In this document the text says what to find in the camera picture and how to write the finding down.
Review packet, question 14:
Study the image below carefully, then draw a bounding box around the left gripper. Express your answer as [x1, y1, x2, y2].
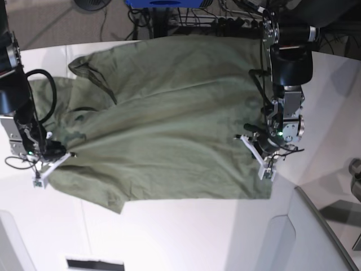
[244, 123, 285, 155]

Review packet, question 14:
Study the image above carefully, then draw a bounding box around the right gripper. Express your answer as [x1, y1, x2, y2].
[42, 139, 67, 162]

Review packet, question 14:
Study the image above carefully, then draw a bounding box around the green t-shirt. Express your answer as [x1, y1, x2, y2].
[45, 36, 272, 213]

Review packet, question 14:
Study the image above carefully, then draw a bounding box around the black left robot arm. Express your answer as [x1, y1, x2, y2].
[244, 9, 320, 158]

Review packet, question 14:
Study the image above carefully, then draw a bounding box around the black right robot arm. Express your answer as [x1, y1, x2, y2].
[1, 1, 67, 162]

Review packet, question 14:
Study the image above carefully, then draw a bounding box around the metal cylinder fixture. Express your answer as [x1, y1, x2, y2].
[349, 159, 361, 202]

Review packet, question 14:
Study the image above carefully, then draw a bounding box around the black power strip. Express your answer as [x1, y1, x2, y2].
[217, 16, 261, 29]

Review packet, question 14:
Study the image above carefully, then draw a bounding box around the blue box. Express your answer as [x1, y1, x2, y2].
[125, 0, 204, 8]

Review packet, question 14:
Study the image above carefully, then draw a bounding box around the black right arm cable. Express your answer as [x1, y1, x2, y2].
[5, 69, 59, 170]

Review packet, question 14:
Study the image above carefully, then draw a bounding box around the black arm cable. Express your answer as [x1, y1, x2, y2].
[5, 69, 59, 170]
[248, 42, 305, 159]

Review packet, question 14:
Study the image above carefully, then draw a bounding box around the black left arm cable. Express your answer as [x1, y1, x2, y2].
[248, 42, 305, 159]

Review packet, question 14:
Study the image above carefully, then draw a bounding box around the grey metal rail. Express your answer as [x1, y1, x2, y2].
[295, 186, 358, 270]

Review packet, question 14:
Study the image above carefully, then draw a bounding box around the black table leg post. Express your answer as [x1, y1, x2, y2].
[152, 8, 170, 38]

